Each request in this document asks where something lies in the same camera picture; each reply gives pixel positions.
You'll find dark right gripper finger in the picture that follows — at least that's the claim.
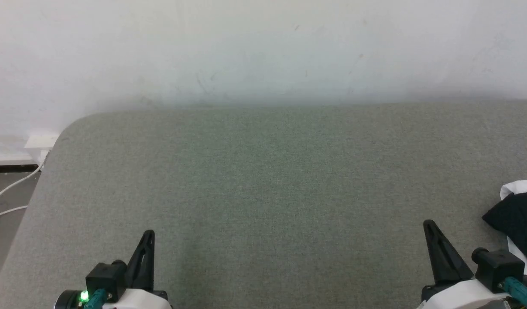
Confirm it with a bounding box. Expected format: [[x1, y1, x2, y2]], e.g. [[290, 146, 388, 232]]
[[423, 219, 475, 286]]

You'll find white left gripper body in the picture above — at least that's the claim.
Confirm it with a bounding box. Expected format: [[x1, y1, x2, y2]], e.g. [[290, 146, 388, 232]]
[[102, 288, 173, 309]]

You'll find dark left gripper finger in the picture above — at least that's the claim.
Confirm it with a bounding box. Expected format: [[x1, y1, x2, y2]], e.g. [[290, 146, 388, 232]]
[[125, 230, 156, 293]]

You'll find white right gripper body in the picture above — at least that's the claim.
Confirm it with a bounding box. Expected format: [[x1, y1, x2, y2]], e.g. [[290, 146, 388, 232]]
[[417, 278, 512, 309]]

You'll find white and black t-shirt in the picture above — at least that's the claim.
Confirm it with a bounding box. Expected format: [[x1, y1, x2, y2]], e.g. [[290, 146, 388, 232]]
[[482, 180, 527, 280]]

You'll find grey fabric sofa cushion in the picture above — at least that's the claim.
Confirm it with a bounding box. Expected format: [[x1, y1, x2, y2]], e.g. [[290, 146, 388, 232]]
[[0, 101, 527, 309]]

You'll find left cable with teal plug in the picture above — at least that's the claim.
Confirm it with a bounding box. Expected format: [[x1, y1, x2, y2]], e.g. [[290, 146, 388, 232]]
[[83, 288, 108, 309]]

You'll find short white floor cable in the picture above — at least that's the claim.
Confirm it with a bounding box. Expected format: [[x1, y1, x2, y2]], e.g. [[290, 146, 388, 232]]
[[0, 206, 29, 220]]

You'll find long white floor cable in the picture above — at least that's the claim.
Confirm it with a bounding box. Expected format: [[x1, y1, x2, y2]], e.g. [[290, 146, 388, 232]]
[[0, 161, 45, 211]]

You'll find white wall socket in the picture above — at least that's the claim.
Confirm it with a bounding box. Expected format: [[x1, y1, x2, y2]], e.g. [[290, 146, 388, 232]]
[[24, 130, 61, 166]]

